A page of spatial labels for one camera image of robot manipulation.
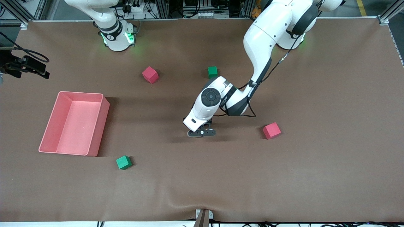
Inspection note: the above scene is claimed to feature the brown table mat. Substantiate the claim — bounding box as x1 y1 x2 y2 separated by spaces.
0 17 404 223

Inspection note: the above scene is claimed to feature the red foam cube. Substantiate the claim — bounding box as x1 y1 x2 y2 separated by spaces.
142 66 159 84
263 122 282 140

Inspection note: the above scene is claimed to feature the pink plastic bin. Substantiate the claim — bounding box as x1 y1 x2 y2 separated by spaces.
39 91 110 157

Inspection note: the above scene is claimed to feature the white power strip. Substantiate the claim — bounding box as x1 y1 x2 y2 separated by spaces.
125 3 149 14

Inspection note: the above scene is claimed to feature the aluminium frame profile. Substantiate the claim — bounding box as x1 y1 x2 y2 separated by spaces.
377 0 404 26
0 0 48 30

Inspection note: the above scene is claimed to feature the camera mount post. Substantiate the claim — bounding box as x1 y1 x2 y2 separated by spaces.
194 209 214 227

